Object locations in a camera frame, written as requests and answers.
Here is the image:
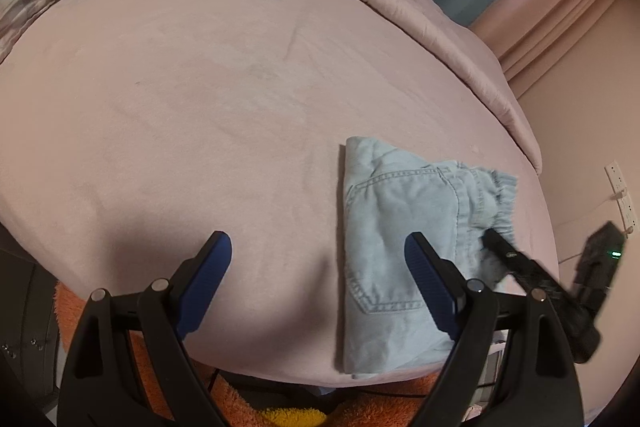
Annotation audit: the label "light blue denim pants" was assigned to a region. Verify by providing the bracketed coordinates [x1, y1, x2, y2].
[343, 136, 516, 379]

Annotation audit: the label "orange fluffy rug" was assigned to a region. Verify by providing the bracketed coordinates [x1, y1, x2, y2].
[54, 283, 439, 426]

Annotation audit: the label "pink bed sheet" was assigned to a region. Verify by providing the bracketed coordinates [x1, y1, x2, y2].
[1, 0, 558, 387]

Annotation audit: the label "white wall socket strip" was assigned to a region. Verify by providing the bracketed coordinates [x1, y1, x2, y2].
[604, 160, 639, 236]

